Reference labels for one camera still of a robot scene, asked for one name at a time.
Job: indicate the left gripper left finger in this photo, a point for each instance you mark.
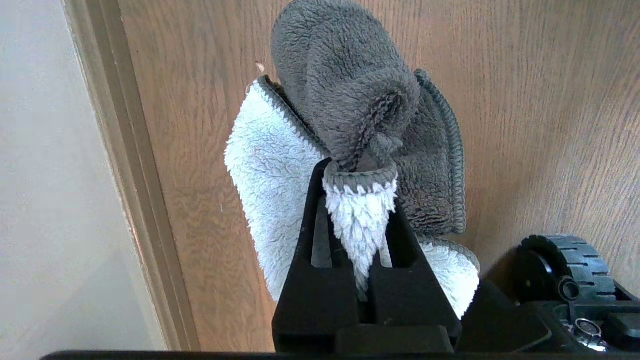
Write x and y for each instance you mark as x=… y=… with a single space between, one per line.
x=312 y=295

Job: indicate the wooden baseboard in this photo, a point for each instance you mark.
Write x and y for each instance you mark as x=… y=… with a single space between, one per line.
x=131 y=175

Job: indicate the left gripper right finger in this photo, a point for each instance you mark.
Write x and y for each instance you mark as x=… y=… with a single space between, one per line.
x=410 y=300

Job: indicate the grey and white fleece cloth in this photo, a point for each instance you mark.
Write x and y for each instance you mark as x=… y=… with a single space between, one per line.
x=350 y=100

